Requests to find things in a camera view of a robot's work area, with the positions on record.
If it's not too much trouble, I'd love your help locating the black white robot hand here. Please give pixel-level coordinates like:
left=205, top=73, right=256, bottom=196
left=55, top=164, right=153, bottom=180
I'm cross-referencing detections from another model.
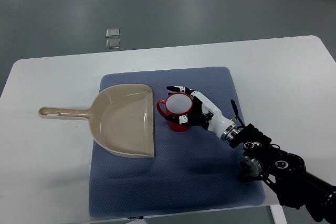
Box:
left=165, top=86, right=239, bottom=142

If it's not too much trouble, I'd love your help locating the red mug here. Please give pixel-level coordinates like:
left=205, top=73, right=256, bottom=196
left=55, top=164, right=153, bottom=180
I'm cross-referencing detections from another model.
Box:
left=156, top=92, right=193, bottom=119

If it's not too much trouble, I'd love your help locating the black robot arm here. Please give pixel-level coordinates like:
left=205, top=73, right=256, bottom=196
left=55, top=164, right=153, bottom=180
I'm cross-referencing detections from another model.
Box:
left=227, top=124, right=335, bottom=223

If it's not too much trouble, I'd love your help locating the beige plastic dustpan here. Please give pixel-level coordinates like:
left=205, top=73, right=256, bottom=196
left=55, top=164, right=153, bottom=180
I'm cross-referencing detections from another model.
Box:
left=38, top=84, right=155, bottom=158

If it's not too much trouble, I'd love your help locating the blue grey cushion mat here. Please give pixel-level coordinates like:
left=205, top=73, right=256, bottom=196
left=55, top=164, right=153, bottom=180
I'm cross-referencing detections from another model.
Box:
left=89, top=67, right=265, bottom=218

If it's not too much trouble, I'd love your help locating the lower metal floor plate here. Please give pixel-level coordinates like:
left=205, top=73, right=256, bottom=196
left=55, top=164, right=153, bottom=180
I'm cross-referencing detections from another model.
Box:
left=106, top=39, right=120, bottom=49

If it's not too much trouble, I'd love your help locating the metal floor plate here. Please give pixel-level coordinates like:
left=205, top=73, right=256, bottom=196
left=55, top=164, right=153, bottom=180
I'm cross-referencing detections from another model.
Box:
left=106, top=28, right=120, bottom=38
left=106, top=39, right=120, bottom=49

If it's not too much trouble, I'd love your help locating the upper metal floor plate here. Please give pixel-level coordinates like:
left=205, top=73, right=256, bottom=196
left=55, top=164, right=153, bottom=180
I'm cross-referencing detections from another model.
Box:
left=106, top=28, right=120, bottom=38

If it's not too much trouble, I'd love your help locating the white table leg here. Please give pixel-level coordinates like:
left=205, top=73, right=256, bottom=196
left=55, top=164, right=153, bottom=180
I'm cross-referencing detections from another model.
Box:
left=269, top=205, right=287, bottom=224

